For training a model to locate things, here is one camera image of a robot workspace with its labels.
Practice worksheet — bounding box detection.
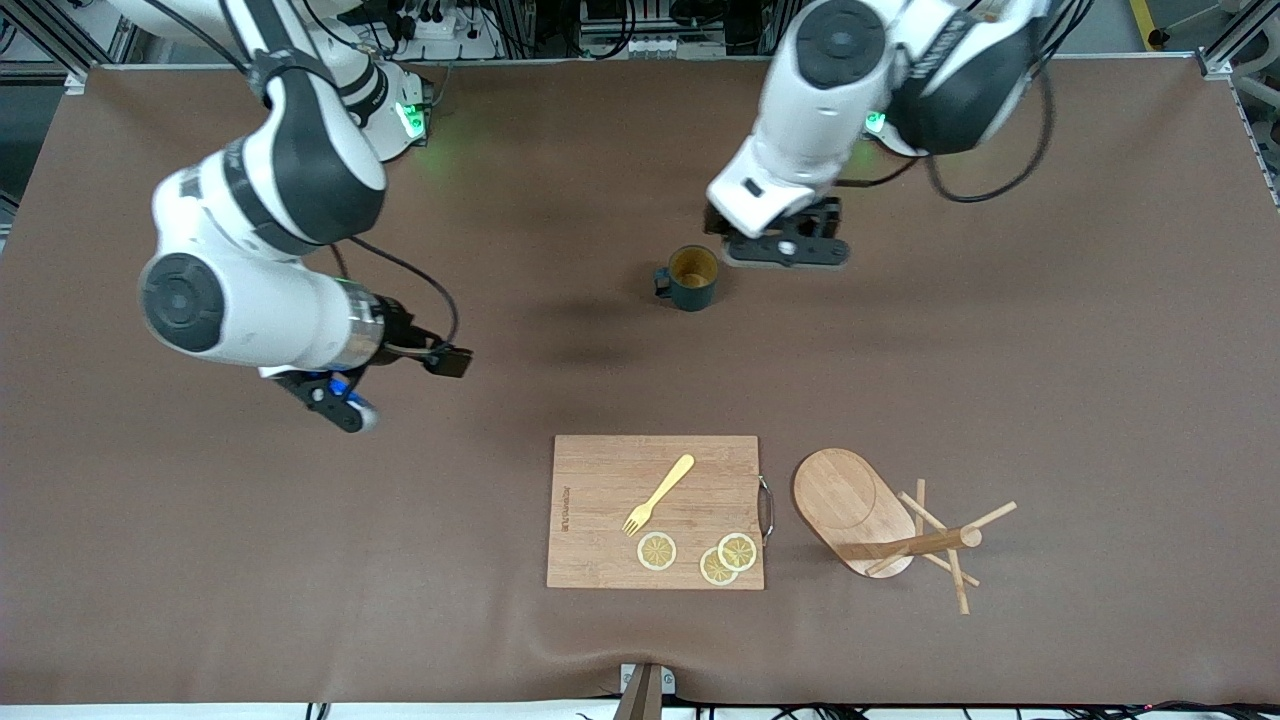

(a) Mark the wooden cup rack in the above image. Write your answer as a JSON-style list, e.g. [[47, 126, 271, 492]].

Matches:
[[793, 447, 1019, 615]]

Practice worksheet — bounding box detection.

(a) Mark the white power strip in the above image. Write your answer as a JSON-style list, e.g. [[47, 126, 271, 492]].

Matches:
[[380, 0, 471, 41]]

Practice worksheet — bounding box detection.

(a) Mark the yellow plastic fork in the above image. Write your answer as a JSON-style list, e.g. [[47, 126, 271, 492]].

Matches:
[[622, 454, 696, 537]]

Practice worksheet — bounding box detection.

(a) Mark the dark green cup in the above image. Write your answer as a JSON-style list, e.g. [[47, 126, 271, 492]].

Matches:
[[654, 245, 721, 312]]

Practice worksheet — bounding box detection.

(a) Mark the aluminium frame post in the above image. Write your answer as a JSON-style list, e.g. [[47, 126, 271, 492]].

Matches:
[[1198, 0, 1280, 79], [0, 0, 131, 94]]

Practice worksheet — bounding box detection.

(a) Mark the wooden cutting board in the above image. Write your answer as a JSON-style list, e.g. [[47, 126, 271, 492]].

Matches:
[[546, 435, 766, 591]]

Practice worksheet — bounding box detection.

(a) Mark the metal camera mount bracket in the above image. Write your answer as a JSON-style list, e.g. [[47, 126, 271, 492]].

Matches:
[[612, 662, 677, 720]]

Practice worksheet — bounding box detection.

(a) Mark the black background electronics unit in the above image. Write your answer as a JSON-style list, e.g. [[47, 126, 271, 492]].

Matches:
[[580, 0, 726, 56]]

